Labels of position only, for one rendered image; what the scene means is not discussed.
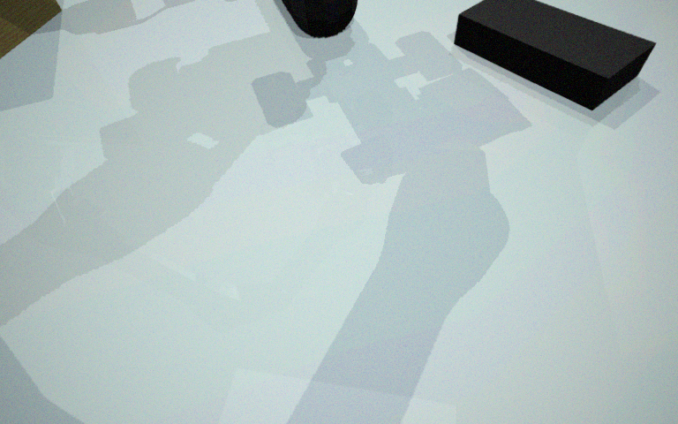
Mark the dark grey switch panel with green rocker switches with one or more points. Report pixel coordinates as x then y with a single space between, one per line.
321 18

